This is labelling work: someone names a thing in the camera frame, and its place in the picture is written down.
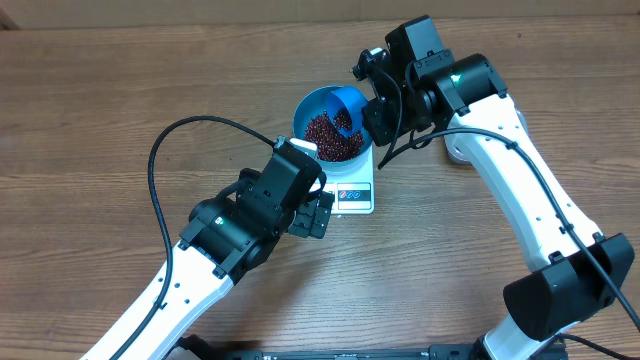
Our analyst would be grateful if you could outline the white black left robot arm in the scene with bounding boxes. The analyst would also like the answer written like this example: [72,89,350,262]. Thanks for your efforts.
[83,171,278,359]

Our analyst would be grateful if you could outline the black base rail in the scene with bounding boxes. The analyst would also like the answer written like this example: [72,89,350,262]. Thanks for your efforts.
[164,334,480,360]

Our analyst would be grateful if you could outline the red beans in bowl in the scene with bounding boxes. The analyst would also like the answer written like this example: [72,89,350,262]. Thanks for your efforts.
[304,112,364,162]

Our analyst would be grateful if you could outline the white digital kitchen scale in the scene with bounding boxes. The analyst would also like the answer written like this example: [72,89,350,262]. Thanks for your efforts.
[317,146,375,215]

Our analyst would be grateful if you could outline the teal bowl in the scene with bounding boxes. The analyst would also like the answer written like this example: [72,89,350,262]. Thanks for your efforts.
[292,86,372,155]

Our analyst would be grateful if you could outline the clear plastic bean container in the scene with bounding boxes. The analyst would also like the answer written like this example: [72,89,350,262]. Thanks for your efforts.
[444,109,529,165]

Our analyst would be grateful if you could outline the blue plastic measuring scoop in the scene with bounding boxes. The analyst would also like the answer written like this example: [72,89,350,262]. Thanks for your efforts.
[325,86,367,137]

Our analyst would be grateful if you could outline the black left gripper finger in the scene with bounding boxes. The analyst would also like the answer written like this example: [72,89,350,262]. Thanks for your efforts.
[288,200,320,238]
[310,192,335,239]

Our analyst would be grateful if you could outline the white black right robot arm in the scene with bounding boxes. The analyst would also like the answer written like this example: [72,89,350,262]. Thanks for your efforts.
[352,16,635,359]

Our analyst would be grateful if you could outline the red beans in scoop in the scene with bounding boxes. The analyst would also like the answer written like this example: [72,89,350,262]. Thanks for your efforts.
[332,108,352,132]

